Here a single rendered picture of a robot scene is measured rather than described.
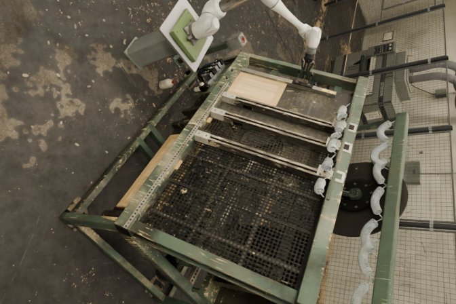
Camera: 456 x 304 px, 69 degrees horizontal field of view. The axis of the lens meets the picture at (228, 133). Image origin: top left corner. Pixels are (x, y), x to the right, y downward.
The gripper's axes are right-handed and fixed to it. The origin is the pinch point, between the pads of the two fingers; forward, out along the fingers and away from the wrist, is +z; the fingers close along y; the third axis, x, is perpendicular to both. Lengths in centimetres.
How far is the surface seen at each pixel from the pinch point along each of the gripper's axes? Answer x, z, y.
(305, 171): 74, 38, -50
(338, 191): 77, 38, -77
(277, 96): 11.5, 24.5, 16.0
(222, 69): 13, 21, 81
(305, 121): 27.9, 26.9, -22.4
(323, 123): 23.1, 24.8, -36.6
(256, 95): 22.5, 26.7, 32.0
